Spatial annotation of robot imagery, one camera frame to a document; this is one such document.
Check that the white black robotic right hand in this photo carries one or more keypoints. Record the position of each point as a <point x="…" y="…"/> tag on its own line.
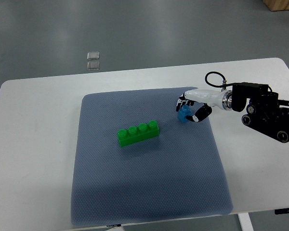
<point x="209" y="99"/>

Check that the small blue toy block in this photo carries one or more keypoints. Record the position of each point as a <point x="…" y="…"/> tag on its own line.
<point x="183" y="113"/>

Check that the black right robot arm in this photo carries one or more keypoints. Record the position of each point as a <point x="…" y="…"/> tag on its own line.
<point x="266" y="113"/>

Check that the long green toy block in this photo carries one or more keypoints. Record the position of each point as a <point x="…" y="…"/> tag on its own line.
<point x="134" y="134"/>

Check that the blue-grey textured mat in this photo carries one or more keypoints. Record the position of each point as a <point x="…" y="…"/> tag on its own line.
<point x="178" y="174"/>

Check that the wooden box corner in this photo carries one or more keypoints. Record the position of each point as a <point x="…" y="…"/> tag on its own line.
<point x="277" y="5"/>

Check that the white table leg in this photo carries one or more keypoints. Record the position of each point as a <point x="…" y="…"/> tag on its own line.
<point x="245" y="222"/>

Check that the black table control panel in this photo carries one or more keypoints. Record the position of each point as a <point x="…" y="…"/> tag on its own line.
<point x="281" y="211"/>

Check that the lower metal floor plate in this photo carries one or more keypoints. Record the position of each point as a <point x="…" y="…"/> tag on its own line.
<point x="93" y="65"/>

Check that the metal floor plate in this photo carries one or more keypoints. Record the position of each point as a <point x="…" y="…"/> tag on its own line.
<point x="93" y="65"/>
<point x="93" y="55"/>

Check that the upper metal floor plate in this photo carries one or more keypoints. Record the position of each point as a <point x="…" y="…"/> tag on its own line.
<point x="93" y="55"/>

